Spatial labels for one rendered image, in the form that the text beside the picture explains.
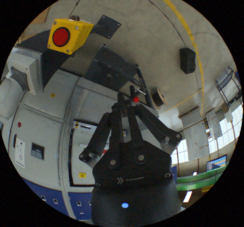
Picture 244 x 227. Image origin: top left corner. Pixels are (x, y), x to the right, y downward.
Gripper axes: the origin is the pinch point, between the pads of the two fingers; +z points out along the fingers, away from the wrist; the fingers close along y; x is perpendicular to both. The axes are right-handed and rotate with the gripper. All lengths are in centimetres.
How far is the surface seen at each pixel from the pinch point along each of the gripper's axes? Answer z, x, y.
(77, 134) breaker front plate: 20, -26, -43
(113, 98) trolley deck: 17.8, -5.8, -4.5
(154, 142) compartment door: 28, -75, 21
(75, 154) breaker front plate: 5, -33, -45
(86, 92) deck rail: 14.4, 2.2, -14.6
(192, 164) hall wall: -19, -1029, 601
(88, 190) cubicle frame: -24, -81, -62
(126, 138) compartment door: 47, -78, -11
